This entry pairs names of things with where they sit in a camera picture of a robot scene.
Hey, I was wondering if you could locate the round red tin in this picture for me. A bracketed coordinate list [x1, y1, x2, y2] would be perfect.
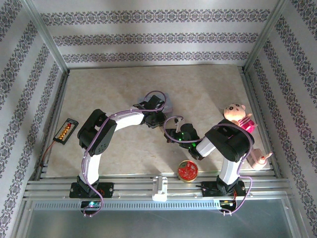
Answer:
[176, 160, 199, 183]

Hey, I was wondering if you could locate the plush doll in pink stripes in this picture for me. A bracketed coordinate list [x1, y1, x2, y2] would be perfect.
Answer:
[222, 103, 258, 134]

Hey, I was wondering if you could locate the small pink toy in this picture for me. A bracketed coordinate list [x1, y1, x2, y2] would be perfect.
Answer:
[246, 148, 273, 171]

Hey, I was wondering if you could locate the grey metal sheet panel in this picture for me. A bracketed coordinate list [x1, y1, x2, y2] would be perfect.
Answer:
[23, 209, 293, 238]

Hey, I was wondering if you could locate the black board with gold plugs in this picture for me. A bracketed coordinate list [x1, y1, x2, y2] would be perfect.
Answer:
[53, 118, 79, 145]

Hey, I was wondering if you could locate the small circuit board with led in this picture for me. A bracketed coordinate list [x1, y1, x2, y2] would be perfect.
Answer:
[80, 200, 102, 211]

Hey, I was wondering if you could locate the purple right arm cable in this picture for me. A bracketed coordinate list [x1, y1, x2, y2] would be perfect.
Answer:
[164, 115, 256, 217]

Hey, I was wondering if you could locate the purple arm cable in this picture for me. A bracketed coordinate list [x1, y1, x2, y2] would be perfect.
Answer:
[81, 90, 166, 219]
[164, 115, 256, 217]

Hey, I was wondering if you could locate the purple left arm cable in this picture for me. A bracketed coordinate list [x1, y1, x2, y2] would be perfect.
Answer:
[81, 90, 166, 219]

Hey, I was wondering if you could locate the white centre bracket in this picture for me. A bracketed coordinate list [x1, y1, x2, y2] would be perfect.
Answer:
[152, 175, 168, 202]

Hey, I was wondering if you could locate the aluminium rail frame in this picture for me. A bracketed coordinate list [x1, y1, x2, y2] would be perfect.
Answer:
[23, 171, 293, 201]

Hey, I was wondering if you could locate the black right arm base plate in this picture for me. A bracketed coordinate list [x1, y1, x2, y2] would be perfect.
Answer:
[202, 180, 246, 199]

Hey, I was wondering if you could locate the grey slotted cable duct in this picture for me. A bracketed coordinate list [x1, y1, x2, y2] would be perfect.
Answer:
[32, 200, 289, 211]

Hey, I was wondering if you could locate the aluminium side rail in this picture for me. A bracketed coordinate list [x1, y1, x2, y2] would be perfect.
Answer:
[34, 71, 69, 179]
[239, 66, 283, 177]

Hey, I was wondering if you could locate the small circuit board with wires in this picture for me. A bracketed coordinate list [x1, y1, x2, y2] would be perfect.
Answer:
[219, 199, 236, 212]

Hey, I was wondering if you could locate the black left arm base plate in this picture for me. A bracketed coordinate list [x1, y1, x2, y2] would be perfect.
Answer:
[69, 182, 114, 199]

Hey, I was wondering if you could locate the thin red wire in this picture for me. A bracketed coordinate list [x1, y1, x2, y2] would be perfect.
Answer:
[40, 141, 56, 167]

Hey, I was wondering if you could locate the aluminium corner post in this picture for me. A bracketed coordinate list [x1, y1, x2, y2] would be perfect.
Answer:
[23, 0, 70, 75]
[244, 0, 291, 72]

